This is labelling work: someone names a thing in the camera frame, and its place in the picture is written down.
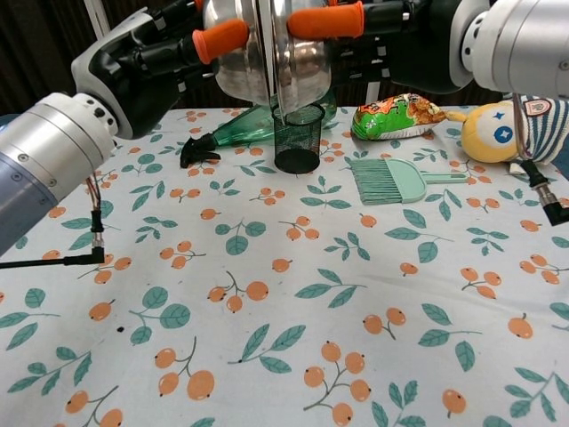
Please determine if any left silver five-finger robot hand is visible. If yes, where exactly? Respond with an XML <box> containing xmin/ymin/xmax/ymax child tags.
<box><xmin>70</xmin><ymin>0</ymin><xmax>250</xmax><ymax>141</ymax></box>

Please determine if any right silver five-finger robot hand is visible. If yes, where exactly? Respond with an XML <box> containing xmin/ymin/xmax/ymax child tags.
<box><xmin>286</xmin><ymin>0</ymin><xmax>490</xmax><ymax>95</ymax></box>

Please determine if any steel bowl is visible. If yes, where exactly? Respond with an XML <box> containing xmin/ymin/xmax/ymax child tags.
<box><xmin>268</xmin><ymin>0</ymin><xmax>333</xmax><ymax>126</ymax></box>
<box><xmin>202</xmin><ymin>0</ymin><xmax>276</xmax><ymax>108</ymax></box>

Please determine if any floral tablecloth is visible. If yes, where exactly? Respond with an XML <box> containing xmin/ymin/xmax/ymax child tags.
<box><xmin>0</xmin><ymin>106</ymin><xmax>569</xmax><ymax>427</ymax></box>

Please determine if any green snack bag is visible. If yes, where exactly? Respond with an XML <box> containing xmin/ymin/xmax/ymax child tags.
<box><xmin>350</xmin><ymin>93</ymin><xmax>446</xmax><ymax>142</ymax></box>

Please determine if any yellow plush toy striped cap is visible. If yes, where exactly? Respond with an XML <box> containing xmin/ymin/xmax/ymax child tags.
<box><xmin>446</xmin><ymin>95</ymin><xmax>569</xmax><ymax>174</ymax></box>

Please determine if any teal plastic hand brush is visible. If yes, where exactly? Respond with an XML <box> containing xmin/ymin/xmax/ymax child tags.
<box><xmin>345</xmin><ymin>157</ymin><xmax>470</xmax><ymax>206</ymax></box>

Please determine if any green plastic spray bottle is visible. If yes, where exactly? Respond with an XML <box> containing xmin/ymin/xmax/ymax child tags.
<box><xmin>180</xmin><ymin>93</ymin><xmax>339</xmax><ymax>169</ymax></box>

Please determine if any black mesh pen cup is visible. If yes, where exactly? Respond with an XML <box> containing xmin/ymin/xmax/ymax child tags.
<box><xmin>271</xmin><ymin>102</ymin><xmax>326</xmax><ymax>174</ymax></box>

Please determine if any white partition frame post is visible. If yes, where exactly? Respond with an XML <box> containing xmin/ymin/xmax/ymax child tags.
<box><xmin>86</xmin><ymin>0</ymin><xmax>112</xmax><ymax>44</ymax></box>

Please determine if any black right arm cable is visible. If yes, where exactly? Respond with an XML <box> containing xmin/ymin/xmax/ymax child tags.
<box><xmin>510</xmin><ymin>93</ymin><xmax>569</xmax><ymax>228</ymax></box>

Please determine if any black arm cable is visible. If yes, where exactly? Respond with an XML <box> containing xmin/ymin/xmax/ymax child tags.
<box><xmin>0</xmin><ymin>175</ymin><xmax>108</xmax><ymax>270</ymax></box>
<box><xmin>510</xmin><ymin>93</ymin><xmax>569</xmax><ymax>228</ymax></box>

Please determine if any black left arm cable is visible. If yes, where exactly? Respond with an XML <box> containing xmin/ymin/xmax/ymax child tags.
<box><xmin>0</xmin><ymin>175</ymin><xmax>108</xmax><ymax>270</ymax></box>

